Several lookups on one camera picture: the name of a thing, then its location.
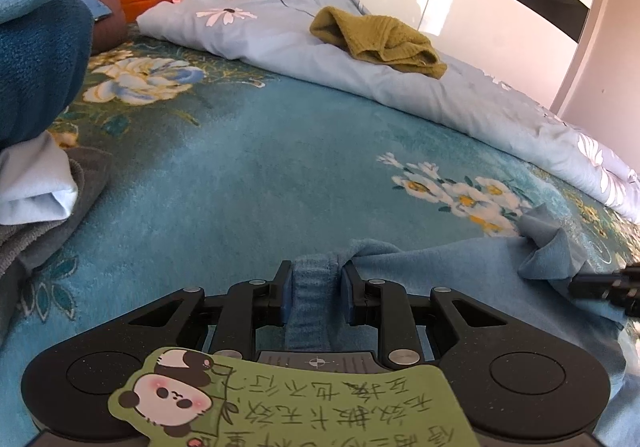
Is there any olive green knit garment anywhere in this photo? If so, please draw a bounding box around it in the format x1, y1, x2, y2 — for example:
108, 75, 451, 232
309, 6, 447, 79

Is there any pale blue daisy quilt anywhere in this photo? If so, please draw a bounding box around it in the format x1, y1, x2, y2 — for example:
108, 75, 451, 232
136, 0, 640, 223

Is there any dark teal fleece cloth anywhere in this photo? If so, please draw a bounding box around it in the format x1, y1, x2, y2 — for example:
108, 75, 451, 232
0, 0, 96, 150

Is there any brown pillow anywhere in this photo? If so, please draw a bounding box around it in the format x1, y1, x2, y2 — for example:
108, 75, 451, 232
82, 0, 130, 53

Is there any green panda paper note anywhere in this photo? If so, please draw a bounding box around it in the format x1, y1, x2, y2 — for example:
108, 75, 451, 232
107, 347, 483, 447

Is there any teal floral bed blanket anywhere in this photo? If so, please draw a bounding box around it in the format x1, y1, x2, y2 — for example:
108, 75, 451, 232
0, 22, 640, 428

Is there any grey cloth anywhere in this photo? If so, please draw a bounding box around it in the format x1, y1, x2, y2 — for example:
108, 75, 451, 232
0, 147, 113, 343

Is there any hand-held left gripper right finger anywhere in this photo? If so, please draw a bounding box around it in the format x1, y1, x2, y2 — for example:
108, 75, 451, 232
341, 259, 506, 368

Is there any white folded cloth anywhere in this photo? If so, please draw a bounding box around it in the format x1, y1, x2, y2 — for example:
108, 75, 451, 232
0, 130, 81, 228

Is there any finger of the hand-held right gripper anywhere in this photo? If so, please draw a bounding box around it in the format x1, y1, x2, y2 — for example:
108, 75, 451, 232
570, 263, 640, 319

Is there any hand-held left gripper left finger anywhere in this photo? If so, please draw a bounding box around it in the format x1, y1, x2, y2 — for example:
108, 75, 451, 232
127, 260, 293, 360

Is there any light blue fleece garment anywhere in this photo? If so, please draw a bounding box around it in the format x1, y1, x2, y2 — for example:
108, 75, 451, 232
285, 204, 633, 380

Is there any glossy white wardrobe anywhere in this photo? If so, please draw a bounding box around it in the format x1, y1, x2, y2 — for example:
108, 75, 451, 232
250, 0, 621, 113

